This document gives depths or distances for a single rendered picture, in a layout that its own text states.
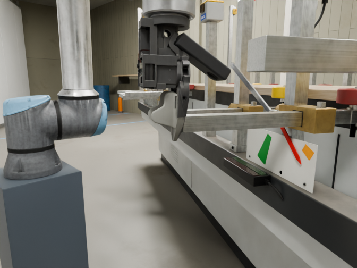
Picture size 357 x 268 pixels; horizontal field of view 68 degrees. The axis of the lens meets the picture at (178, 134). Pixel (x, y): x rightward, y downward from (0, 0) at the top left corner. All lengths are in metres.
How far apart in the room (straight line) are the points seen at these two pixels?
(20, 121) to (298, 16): 0.86
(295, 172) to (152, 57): 0.39
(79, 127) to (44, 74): 9.06
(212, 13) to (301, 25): 0.51
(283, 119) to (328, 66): 0.30
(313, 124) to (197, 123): 0.23
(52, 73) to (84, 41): 9.12
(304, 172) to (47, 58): 9.81
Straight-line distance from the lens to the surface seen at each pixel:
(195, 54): 0.48
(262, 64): 0.25
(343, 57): 0.30
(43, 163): 1.03
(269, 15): 5.33
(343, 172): 0.86
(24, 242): 1.07
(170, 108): 0.47
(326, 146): 0.89
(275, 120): 0.57
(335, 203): 0.59
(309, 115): 0.59
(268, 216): 0.80
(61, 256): 1.15
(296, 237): 0.72
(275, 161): 0.69
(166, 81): 0.45
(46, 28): 10.28
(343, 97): 0.69
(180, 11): 0.46
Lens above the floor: 0.92
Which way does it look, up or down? 11 degrees down
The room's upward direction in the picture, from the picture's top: straight up
